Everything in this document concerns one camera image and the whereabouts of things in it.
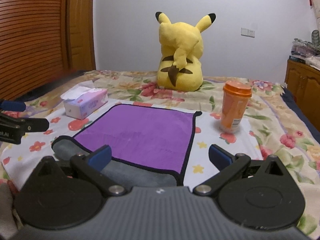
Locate purple and grey towel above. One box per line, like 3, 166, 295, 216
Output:
52, 104, 202, 189

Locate wooden room door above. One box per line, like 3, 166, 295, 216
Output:
66, 0, 95, 71

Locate white fruit print mat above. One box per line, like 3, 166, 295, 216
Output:
1, 100, 262, 189

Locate wooden slatted wardrobe door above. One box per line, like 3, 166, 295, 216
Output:
1, 0, 70, 100

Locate floral bed blanket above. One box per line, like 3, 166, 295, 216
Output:
0, 69, 320, 238

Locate purple tissue box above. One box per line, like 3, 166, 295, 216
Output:
60, 85, 108, 120

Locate orange plastic cup with lid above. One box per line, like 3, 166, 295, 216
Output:
220, 80, 252, 133

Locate dark blue bed sheet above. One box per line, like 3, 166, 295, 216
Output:
281, 86, 320, 143

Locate yellow Pikachu plush toy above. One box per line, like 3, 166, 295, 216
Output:
155, 12, 216, 92

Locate wooden side cabinet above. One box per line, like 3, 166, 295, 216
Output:
285, 60, 319, 131

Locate pile of clutter on cabinet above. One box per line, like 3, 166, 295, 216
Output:
289, 30, 320, 70

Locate white wall switch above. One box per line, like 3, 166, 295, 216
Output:
241, 28, 255, 38

